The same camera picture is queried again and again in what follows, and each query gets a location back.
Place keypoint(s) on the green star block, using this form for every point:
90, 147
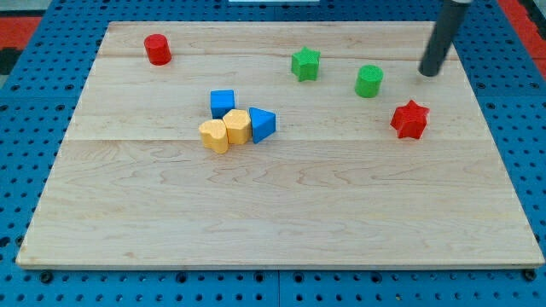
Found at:
305, 64

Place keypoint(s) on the red star block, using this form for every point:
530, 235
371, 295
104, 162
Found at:
410, 120

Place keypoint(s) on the blue triangle block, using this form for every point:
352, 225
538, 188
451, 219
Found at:
263, 123

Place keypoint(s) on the light wooden board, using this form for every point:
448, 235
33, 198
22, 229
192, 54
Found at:
133, 187

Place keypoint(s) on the yellow pentagon block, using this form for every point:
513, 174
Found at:
238, 125

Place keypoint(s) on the yellow heart block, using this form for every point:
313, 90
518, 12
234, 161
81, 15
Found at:
213, 134

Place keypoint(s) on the blue cube block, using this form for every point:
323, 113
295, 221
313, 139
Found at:
221, 102

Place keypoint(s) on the green cylinder block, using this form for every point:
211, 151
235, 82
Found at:
369, 78

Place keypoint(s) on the red cylinder block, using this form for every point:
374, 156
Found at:
157, 49

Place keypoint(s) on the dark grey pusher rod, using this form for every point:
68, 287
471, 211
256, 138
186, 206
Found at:
451, 16

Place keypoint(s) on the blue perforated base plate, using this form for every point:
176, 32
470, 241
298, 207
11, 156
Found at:
37, 103

